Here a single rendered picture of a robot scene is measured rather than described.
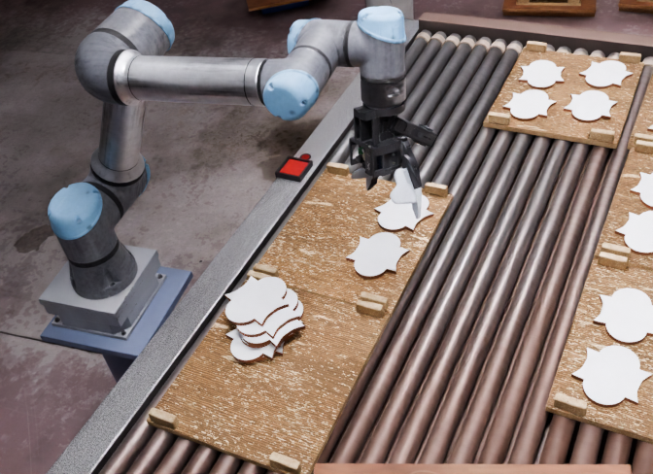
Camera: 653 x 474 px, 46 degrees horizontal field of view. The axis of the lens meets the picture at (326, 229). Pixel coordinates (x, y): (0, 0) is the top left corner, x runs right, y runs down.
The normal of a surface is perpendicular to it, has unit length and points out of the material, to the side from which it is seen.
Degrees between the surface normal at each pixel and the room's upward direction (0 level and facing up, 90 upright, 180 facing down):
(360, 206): 0
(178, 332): 0
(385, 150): 81
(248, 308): 0
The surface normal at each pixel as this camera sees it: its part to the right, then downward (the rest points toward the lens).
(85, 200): -0.17, -0.63
